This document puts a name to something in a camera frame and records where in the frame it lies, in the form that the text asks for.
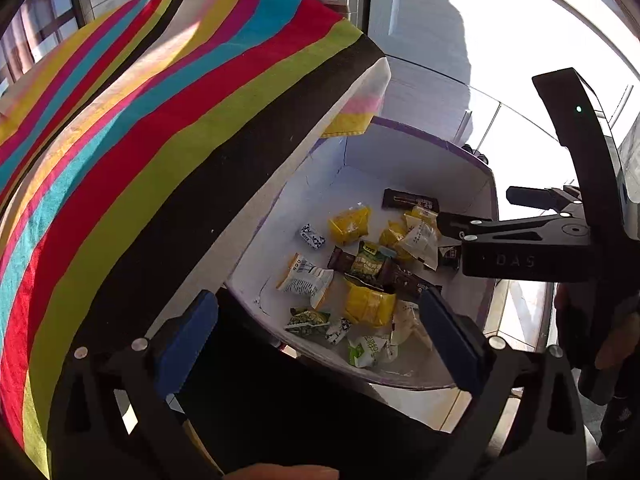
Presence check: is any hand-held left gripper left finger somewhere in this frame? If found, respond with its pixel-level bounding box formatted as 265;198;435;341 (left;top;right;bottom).
47;289;221;480

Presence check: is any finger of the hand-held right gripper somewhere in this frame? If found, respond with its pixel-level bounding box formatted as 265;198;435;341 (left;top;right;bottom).
439;211;592;244
506;186;584;212

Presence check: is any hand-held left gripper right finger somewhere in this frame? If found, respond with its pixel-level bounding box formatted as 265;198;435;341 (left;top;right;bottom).
420;287;588;480

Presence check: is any plain white snack packet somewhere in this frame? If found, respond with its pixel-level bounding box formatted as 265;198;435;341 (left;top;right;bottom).
392;300;433;351

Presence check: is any small dark snack packet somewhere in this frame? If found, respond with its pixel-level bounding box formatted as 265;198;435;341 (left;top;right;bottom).
437;245;462;272

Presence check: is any white yellow snack packet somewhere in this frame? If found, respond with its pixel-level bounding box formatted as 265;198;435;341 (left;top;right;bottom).
404;205;441;226

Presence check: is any white triangular snack packet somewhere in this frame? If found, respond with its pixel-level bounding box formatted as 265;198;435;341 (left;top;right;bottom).
397;220;441;271

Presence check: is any white packet with blue print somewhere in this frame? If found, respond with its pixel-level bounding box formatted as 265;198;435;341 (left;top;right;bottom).
276;252;335;309

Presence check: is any white box with purple rim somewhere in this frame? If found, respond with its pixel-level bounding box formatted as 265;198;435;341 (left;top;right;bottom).
222;116;501;433

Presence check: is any person's right hand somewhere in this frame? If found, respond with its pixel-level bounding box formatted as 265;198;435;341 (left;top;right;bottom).
554;280;640;373

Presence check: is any person's left hand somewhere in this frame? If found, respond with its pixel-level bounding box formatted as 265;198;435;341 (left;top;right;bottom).
222;464;341;480

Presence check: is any colourful striped tablecloth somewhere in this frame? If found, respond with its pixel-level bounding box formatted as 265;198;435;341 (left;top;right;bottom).
0;0;392;480

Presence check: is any dark framed glass door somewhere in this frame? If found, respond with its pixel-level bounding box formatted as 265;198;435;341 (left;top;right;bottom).
0;0;96;106

